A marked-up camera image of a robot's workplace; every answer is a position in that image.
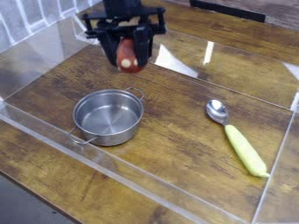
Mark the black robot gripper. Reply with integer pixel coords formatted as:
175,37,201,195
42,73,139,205
82,0,166,67

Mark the red toy mushroom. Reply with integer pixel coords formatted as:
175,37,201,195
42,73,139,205
117,38,145,74

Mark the small silver pot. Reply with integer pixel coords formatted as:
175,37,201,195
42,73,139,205
69,87,146,146

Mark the black bar in background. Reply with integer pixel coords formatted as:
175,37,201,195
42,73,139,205
190,0,268,23

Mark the clear acrylic barrier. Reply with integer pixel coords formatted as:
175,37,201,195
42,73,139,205
0,0,299,224

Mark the spoon with yellow handle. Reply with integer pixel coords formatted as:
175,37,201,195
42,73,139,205
206,99,270,178

